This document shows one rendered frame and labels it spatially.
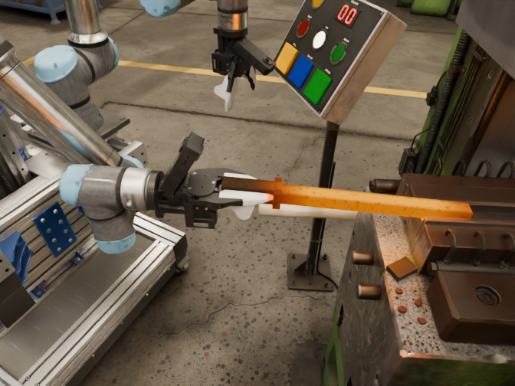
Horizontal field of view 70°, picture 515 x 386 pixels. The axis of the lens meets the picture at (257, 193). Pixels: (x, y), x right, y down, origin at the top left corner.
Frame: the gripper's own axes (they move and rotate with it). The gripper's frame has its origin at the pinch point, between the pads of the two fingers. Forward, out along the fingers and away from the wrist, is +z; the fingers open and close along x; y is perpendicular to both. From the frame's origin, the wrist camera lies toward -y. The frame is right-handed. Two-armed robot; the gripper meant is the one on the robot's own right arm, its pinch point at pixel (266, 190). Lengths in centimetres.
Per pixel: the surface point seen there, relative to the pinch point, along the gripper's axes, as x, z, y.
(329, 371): -7, 26, 86
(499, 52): 2.4, 26.2, -26.3
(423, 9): -464, 178, 87
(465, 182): -10.4, 38.8, 3.3
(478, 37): -3.6, 26.2, -25.9
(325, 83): -42.0, 12.8, -0.8
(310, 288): -49, 23, 101
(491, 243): 6.4, 36.7, 2.3
